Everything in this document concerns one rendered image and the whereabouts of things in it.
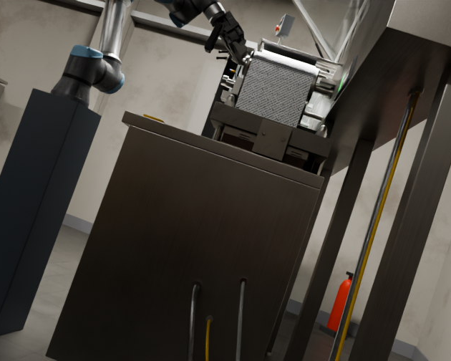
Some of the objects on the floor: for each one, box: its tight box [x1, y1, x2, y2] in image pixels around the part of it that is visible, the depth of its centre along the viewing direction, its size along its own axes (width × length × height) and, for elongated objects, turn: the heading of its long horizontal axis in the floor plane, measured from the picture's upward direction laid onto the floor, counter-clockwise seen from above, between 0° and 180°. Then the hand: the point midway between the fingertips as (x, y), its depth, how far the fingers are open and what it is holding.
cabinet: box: [45, 125, 320, 361], centre depth 278 cm, size 252×64×86 cm, turn 75°
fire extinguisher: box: [319, 271, 354, 340], centre depth 440 cm, size 25×24×57 cm
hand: (240, 64), depth 192 cm, fingers closed, pressing on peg
